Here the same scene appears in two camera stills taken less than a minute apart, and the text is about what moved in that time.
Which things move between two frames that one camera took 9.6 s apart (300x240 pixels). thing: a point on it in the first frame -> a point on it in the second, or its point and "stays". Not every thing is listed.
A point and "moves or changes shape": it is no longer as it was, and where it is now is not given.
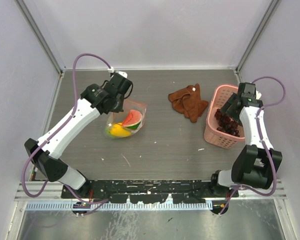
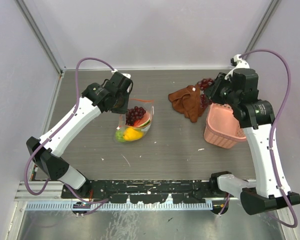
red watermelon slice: x=133 y=120 -> x=144 y=121
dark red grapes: x=226 y=125 -> x=132 y=114
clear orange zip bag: x=123 y=124 moves or changes shape
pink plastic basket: x=220 y=94 stays
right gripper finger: x=225 y=108 -> x=213 y=91
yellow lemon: x=119 y=130 -> x=131 y=134
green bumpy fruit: x=107 y=132 -> x=119 y=136
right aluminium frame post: x=272 y=6 stays
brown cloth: x=187 y=101 stays
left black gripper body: x=118 y=106 stays
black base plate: x=148 y=192 stays
